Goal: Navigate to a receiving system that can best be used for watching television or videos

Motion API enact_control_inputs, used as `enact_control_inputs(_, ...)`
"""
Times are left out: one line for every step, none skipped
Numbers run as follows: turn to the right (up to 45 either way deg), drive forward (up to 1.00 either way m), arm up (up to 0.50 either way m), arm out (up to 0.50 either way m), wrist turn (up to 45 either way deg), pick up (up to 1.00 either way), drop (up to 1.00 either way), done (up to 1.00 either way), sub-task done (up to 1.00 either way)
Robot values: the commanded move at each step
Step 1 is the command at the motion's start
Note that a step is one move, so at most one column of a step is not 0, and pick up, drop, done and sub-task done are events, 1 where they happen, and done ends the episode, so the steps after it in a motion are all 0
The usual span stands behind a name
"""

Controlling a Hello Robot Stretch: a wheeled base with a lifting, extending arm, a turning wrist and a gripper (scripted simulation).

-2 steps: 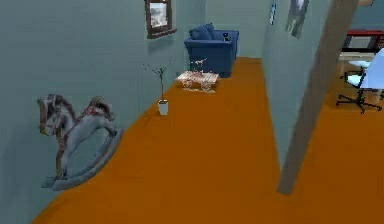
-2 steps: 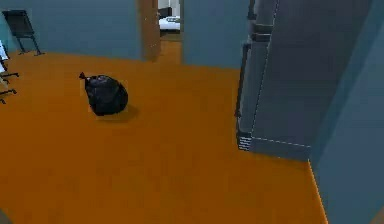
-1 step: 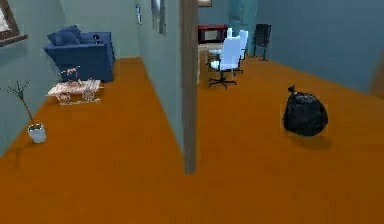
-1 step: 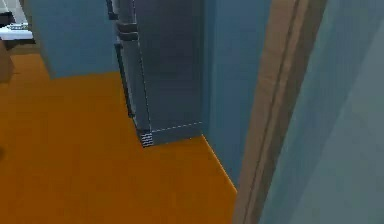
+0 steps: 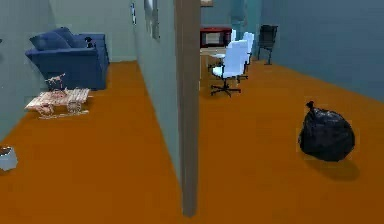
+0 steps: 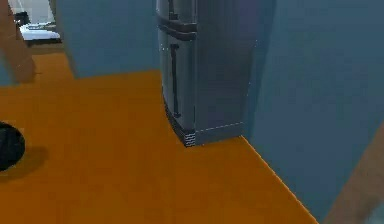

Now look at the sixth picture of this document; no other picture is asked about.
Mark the grey fridge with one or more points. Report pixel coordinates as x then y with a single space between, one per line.
216 73

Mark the white bed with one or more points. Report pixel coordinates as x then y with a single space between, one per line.
39 32

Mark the black round bin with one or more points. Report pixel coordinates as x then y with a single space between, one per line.
9 146

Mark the brown wooden room door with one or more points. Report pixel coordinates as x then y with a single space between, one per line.
13 40

